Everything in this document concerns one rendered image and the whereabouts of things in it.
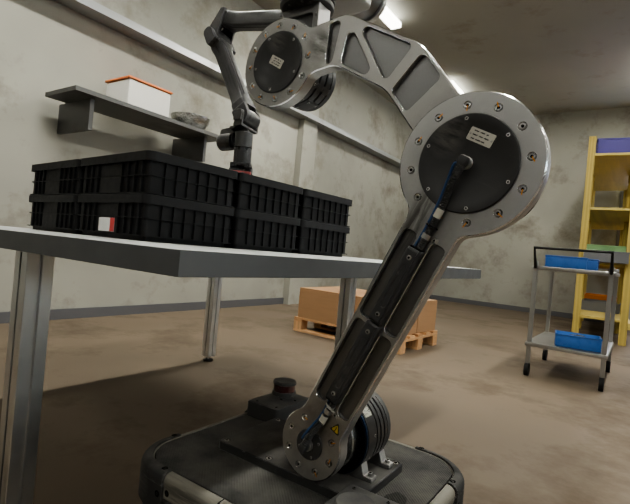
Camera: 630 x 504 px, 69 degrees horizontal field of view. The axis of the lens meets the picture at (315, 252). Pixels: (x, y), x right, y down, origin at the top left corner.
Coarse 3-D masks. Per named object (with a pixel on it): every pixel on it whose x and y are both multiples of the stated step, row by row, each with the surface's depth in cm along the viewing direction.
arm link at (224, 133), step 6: (240, 108) 147; (234, 114) 147; (240, 114) 145; (234, 120) 148; (240, 120) 146; (234, 126) 149; (240, 126) 147; (246, 126) 148; (222, 132) 153; (228, 132) 152; (252, 132) 151; (222, 138) 151; (228, 138) 149; (222, 144) 151; (228, 144) 150; (222, 150) 154; (228, 150) 153
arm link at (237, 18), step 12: (228, 12) 160; (240, 12) 158; (252, 12) 154; (264, 12) 151; (276, 12) 148; (216, 24) 162; (228, 24) 160; (240, 24) 157; (252, 24) 154; (264, 24) 151; (228, 36) 168
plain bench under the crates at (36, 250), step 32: (32, 256) 103; (64, 256) 83; (96, 256) 77; (128, 256) 72; (160, 256) 68; (192, 256) 67; (224, 256) 73; (256, 256) 79; (288, 256) 88; (320, 256) 136; (32, 288) 103; (352, 288) 222; (32, 320) 104; (32, 352) 105; (32, 384) 105; (32, 416) 105; (0, 448) 105; (32, 448) 106; (0, 480) 104; (32, 480) 106
